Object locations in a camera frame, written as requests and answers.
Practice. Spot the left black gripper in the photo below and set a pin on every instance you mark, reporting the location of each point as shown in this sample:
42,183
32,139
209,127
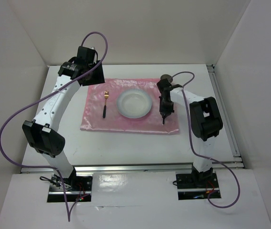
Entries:
98,78

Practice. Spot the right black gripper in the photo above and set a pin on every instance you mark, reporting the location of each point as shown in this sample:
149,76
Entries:
167,111

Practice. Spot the white round plate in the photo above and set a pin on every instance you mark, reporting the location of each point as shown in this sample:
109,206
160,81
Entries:
134,103

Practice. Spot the small metal cup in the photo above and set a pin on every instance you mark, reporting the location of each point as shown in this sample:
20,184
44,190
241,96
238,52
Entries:
167,76

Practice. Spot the gold fork dark handle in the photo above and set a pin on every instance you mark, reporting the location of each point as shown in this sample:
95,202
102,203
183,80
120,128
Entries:
106,96

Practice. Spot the pink rose satin cloth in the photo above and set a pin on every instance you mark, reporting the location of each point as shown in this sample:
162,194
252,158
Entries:
114,122

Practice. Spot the silver table knife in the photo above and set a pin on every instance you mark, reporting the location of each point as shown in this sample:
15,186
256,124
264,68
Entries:
161,108

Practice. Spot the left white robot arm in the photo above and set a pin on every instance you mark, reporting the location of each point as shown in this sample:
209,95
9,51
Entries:
42,132

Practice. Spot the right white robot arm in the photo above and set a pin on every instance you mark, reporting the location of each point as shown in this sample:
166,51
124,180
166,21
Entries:
205,123

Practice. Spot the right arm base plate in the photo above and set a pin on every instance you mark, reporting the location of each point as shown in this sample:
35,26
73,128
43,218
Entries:
188,189

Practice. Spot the aluminium front rail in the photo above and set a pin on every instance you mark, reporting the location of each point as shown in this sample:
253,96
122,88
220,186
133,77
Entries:
124,168

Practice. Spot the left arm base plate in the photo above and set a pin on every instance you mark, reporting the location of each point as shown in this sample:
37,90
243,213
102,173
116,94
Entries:
81,190

